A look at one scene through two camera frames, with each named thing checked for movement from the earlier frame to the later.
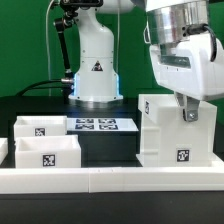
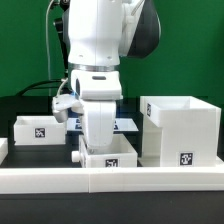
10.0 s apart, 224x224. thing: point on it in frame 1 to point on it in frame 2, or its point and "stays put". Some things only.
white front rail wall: (106, 180) stays put
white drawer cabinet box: (168, 141) stays put
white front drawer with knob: (47, 151) to (121, 154)
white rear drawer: (45, 125) stays put
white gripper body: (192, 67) to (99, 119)
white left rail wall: (4, 149) stays put
